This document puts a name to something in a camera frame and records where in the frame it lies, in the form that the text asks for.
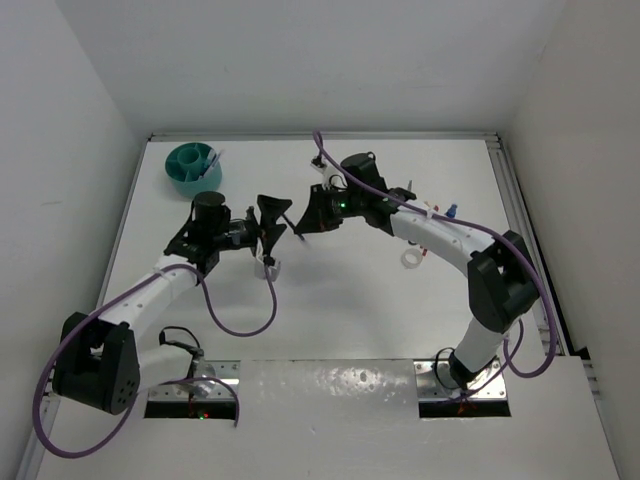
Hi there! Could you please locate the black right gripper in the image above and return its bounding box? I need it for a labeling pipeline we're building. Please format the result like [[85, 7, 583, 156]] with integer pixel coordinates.
[[296, 182, 366, 233]]

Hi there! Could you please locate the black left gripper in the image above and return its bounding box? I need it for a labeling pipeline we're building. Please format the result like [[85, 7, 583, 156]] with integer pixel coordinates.
[[211, 196, 290, 259]]

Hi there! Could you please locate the purple pen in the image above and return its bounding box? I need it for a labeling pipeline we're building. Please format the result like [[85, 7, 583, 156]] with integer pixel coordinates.
[[282, 214, 309, 246]]

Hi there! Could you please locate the blue and white pen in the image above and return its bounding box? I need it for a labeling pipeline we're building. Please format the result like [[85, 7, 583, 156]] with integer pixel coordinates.
[[201, 150, 224, 178]]

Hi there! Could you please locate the blue syringe pen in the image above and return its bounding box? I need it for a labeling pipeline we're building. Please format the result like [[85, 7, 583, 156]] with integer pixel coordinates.
[[210, 149, 226, 168]]

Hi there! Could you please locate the red and white pen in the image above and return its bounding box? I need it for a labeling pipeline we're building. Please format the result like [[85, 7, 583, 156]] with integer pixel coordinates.
[[201, 149, 217, 176]]

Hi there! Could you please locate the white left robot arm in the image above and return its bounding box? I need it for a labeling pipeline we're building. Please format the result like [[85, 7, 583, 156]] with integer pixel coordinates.
[[52, 191, 292, 415]]

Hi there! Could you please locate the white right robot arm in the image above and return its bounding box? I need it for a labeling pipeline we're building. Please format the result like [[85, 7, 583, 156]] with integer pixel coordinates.
[[295, 152, 539, 388]]

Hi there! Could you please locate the teal round organizer container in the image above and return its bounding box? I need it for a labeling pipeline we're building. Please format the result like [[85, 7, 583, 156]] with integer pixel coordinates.
[[164, 142, 223, 199]]

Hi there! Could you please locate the clear tape roll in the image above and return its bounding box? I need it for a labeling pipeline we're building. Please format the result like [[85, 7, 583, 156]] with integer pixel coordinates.
[[401, 248, 423, 269]]

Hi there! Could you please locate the blue cap glue bottle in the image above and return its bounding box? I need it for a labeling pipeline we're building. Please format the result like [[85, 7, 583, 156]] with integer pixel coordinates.
[[445, 203, 458, 219]]

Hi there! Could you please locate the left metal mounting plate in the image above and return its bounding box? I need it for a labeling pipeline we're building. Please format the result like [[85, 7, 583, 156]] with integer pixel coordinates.
[[147, 360, 241, 403]]

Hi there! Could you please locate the metal mounting plate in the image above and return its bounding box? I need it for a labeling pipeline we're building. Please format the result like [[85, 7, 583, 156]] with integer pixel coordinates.
[[147, 360, 241, 403], [413, 359, 508, 403]]

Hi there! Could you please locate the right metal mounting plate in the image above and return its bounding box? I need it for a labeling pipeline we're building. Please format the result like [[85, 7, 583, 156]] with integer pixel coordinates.
[[413, 359, 508, 403]]

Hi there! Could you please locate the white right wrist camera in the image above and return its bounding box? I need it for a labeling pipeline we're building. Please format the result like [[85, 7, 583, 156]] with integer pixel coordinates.
[[311, 154, 341, 189]]

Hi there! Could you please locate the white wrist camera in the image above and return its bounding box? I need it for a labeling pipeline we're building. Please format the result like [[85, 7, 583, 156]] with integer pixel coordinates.
[[311, 154, 341, 189], [254, 256, 281, 282]]

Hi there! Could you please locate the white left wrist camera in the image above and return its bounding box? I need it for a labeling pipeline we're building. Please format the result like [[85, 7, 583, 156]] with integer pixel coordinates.
[[254, 256, 281, 282]]

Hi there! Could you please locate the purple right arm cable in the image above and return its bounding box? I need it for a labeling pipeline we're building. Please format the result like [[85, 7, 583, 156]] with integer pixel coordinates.
[[312, 130, 559, 379]]

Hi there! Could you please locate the black cable at base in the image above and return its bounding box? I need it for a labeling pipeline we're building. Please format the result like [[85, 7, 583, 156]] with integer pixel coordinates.
[[433, 347, 459, 389]]

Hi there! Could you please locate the aluminium frame rail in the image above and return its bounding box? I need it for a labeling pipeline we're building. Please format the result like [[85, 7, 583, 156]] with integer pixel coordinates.
[[486, 134, 562, 330]]

